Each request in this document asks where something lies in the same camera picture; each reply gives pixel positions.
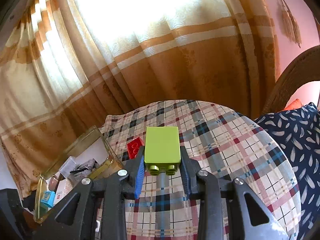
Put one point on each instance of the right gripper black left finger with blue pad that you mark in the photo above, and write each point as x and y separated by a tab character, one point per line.
75	216

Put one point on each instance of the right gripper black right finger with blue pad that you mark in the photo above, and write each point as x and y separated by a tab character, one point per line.
227	206

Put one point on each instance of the lime green toy brick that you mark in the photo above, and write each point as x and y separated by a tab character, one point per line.
162	150

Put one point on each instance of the cyan toy brick with star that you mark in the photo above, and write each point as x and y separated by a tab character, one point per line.
47	199

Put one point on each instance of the white red printed box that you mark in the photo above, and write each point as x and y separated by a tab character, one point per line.
63	188

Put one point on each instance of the clear plastic box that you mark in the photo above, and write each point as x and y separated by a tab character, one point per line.
67	167

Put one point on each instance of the grey floral pouch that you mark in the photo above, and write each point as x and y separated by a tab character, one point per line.
85	169

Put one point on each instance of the gold metal tray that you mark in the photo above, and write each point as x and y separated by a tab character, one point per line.
90	145

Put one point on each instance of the plaid tablecloth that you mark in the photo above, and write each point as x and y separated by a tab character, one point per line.
225	143

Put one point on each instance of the red toy brick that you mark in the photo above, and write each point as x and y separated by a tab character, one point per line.
133	147

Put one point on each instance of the navy leaf pattern cushion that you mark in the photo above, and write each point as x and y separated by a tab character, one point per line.
297	132

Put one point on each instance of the beige orange curtain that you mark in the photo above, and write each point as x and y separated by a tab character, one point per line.
68	64

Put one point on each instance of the curtain tassel tieback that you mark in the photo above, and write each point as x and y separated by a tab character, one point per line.
291	27

